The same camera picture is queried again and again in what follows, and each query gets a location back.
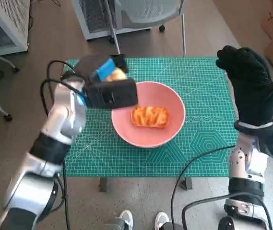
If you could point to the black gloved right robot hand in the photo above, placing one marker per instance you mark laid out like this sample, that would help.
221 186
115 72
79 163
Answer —
251 91

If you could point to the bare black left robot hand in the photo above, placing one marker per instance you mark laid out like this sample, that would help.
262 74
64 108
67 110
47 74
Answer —
93 67

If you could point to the round toy bread bun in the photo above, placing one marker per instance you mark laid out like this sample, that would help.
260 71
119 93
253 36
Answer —
117 75

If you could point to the pink bowl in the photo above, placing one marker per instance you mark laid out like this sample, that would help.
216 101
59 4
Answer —
174 112

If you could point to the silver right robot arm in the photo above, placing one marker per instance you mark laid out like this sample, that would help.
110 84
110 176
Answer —
239 158

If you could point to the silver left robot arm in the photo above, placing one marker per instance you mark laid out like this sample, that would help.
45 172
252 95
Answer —
62 119

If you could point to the white perforated cabinet on casters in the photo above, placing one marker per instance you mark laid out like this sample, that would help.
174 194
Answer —
90 24

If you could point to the green cutting mat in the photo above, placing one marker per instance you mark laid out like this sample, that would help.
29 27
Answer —
198 79

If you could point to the grey mesh chair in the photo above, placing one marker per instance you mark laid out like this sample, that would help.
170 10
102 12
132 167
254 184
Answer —
150 12

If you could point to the large white perforated cabinet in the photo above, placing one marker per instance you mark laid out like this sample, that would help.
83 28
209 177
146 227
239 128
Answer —
6 24

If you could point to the grey office chair base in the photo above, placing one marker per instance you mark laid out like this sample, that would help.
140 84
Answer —
7 117

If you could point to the grey table leg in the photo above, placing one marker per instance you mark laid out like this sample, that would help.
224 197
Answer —
103 184
186 183

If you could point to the white shoe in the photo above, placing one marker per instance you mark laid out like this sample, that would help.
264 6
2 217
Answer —
162 219
126 219

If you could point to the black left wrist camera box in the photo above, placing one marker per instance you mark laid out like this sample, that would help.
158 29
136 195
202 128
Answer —
117 93

